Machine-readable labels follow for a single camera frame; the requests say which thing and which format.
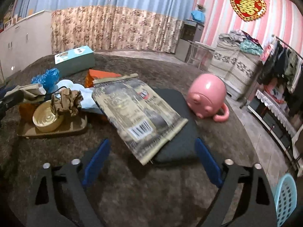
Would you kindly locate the light blue plastic basket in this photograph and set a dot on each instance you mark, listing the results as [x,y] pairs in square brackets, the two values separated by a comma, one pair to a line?
[286,198]

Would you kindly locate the lace covered table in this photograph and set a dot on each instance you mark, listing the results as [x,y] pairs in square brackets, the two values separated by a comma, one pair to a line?
[272,104]

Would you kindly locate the beige paper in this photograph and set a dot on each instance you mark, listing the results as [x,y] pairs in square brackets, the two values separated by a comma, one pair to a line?
[30,91]

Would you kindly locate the pink pig toy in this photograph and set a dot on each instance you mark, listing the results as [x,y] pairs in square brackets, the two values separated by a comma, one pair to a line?
[206,92]

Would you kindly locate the pile of clothes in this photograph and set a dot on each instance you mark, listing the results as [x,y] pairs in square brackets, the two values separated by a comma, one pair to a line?
[248,45]

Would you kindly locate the brown paper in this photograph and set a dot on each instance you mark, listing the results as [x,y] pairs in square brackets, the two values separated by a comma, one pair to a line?
[68,101]

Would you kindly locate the red heart wall decoration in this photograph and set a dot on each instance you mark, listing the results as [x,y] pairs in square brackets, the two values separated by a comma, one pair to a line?
[247,4]

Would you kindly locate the black flat pad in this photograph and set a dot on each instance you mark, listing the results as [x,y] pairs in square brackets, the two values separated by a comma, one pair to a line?
[182,146]

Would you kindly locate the light blue paper napkin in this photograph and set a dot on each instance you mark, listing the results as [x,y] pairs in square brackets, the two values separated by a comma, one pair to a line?
[90,101]

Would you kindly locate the row of hanging clothes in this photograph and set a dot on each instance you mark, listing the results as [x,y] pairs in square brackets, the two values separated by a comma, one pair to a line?
[281,71]

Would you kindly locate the blue plastic bag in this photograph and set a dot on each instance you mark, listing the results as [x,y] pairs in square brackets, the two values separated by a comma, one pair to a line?
[47,78]

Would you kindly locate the blue covered plant pot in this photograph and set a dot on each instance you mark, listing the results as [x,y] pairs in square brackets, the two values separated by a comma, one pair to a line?
[197,16]

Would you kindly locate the white paper piece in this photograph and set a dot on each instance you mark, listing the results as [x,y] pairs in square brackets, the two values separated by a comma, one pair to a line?
[67,84]

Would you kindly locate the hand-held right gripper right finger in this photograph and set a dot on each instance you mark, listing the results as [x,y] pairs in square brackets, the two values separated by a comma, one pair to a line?
[208,163]

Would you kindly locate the teal cardboard box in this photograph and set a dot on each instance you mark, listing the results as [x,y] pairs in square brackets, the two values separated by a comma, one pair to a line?
[75,61]

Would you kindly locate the orange snack packet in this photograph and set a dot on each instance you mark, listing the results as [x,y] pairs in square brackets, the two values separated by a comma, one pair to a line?
[99,75]

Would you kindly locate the brown cardboard tray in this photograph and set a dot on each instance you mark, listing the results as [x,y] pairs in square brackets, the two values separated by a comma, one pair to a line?
[71,127]

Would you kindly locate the cream round bowl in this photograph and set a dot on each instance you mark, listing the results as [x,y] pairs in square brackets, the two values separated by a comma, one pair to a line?
[45,120]

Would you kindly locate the large foil snack bag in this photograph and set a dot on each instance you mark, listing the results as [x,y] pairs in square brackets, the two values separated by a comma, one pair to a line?
[132,113]

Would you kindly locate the floral cloth covered cabinet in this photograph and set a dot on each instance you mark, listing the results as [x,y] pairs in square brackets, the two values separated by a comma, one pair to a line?
[236,68]

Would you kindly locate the grey water dispenser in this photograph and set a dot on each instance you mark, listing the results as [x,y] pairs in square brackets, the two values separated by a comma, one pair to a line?
[187,40]

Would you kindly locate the small metal stool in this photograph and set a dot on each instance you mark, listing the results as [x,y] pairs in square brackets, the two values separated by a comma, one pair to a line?
[201,49]

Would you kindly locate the white cabinet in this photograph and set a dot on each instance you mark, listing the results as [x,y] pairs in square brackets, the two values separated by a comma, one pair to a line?
[23,40]

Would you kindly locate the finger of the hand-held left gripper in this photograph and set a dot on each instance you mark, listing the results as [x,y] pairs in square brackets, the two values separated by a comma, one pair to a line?
[13,99]

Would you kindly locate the orange fruit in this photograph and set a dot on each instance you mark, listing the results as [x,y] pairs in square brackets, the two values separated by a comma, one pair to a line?
[26,112]

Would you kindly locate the row of small boxes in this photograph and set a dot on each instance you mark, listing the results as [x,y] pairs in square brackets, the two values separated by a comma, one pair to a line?
[10,16]

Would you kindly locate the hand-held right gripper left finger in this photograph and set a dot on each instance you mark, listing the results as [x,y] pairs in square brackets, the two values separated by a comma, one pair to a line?
[97,163]

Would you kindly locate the blue and floral curtain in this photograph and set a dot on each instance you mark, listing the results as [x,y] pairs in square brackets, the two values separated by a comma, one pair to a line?
[94,16]

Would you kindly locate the metal clothes rack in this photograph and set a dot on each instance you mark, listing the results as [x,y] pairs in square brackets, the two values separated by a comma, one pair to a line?
[287,43]

